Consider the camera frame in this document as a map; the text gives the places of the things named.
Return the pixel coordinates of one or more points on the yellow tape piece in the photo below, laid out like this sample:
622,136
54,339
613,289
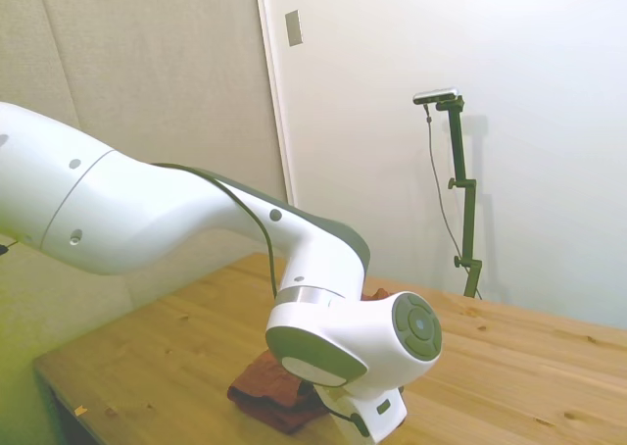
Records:
80,409

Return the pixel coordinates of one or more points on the dark green camera stand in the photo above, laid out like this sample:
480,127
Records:
469,219

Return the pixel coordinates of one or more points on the grey camera bar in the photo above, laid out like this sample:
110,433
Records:
436,95

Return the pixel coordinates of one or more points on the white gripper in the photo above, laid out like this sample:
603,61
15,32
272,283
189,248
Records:
377,418

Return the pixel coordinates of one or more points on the grey wall plate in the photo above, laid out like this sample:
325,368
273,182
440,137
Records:
294,28

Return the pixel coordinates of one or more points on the white door trim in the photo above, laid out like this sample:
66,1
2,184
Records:
279,121

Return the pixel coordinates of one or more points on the rust orange shorts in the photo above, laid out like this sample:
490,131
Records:
259,386

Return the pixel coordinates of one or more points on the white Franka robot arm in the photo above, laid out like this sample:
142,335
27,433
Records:
147,219

